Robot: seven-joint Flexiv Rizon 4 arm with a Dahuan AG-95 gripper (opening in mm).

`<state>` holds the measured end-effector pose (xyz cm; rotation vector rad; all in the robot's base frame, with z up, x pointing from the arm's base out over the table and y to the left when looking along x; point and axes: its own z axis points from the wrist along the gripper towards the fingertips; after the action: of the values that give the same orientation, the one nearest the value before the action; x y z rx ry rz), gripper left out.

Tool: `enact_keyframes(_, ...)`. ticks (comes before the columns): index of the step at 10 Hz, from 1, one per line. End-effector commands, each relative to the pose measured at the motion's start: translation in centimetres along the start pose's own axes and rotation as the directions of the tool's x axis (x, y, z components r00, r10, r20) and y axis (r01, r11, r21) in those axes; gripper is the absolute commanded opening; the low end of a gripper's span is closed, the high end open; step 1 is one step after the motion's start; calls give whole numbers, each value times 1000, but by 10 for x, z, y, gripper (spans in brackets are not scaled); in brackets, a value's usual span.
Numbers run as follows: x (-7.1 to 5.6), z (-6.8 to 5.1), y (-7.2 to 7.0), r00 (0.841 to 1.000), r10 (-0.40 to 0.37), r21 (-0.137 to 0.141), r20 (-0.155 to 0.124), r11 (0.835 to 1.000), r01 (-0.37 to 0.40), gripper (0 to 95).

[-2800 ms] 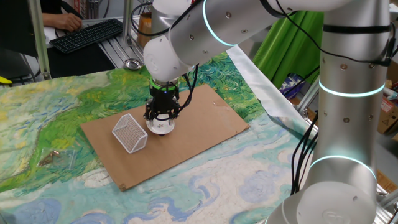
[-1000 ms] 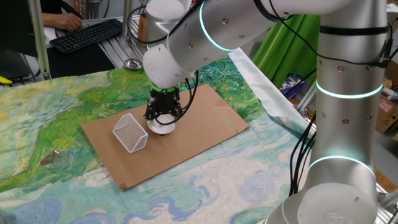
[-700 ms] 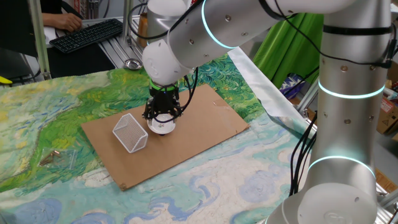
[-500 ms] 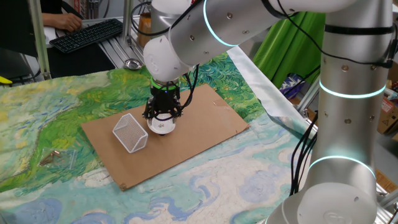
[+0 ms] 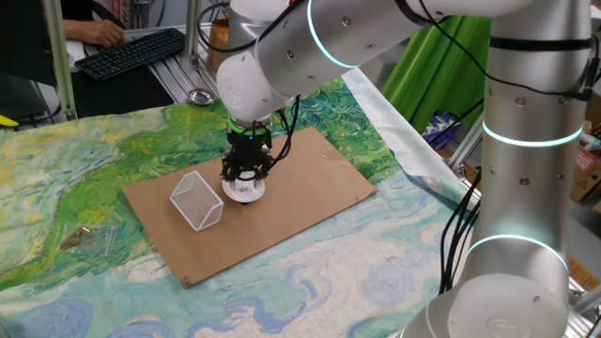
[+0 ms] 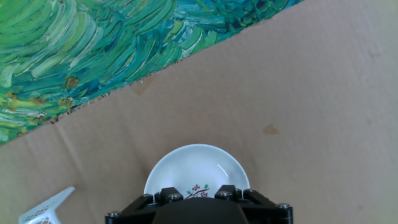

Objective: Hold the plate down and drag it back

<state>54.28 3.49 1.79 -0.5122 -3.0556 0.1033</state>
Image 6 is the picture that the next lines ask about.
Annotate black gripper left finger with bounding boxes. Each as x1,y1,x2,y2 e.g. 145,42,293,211
104,187,185,224

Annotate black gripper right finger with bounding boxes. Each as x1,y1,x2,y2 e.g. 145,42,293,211
214,185,294,224

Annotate white plate with flower print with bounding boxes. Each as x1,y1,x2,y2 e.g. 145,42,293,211
143,143,251,200

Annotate white wire mesh basket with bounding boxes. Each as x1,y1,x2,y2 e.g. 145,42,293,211
18,185,76,224

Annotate brown cardboard sheet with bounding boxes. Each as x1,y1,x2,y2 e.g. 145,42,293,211
0,0,398,224

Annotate painted landscape tablecloth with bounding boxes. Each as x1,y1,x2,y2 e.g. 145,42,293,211
0,0,304,146

